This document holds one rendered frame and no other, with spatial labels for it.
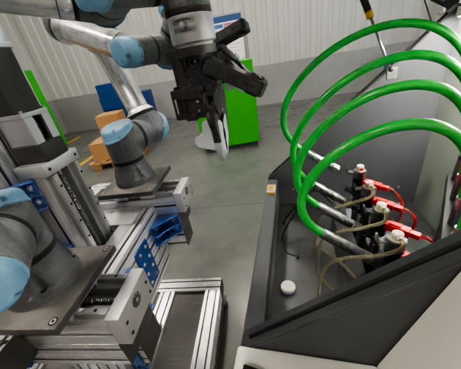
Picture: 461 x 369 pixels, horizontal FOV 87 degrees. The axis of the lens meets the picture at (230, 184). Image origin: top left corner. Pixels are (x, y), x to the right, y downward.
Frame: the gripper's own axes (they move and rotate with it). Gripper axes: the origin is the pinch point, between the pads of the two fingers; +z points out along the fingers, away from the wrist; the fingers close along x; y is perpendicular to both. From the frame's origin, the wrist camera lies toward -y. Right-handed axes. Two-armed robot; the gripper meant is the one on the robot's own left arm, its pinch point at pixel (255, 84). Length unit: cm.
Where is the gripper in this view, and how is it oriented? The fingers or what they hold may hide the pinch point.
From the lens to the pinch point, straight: 69.9
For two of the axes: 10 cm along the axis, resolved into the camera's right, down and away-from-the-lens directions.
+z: 6.6, 7.5, -0.8
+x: -4.3, 2.9, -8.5
